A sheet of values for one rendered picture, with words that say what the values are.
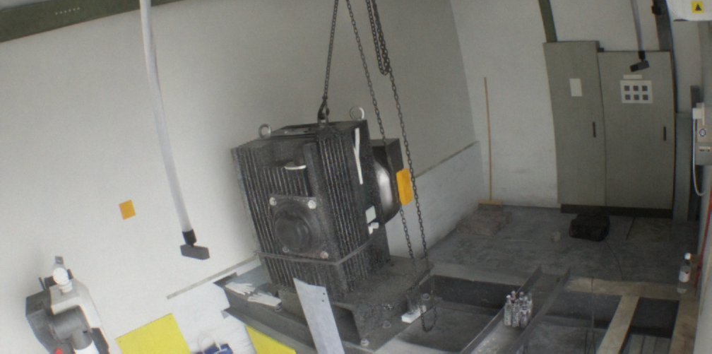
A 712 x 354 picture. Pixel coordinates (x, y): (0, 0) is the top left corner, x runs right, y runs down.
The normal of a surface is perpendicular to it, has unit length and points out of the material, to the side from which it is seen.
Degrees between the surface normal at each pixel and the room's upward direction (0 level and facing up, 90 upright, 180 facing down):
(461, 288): 90
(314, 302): 90
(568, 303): 90
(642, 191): 90
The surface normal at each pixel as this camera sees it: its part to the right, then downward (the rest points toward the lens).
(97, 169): 0.74, 0.02
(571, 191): -0.66, 0.28
